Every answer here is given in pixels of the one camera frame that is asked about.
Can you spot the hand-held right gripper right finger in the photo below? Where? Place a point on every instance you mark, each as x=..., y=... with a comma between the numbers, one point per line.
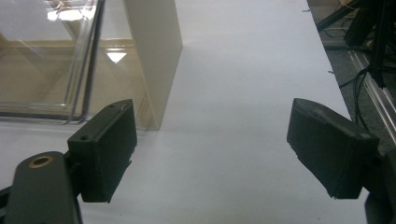
x=330, y=149

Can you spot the aluminium rail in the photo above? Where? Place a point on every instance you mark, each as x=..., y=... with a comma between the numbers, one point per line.
x=375, y=90

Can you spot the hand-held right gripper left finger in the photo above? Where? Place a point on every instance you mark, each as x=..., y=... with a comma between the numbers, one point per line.
x=102, y=149

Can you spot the black metal stand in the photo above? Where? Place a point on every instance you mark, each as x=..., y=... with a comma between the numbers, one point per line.
x=370, y=34

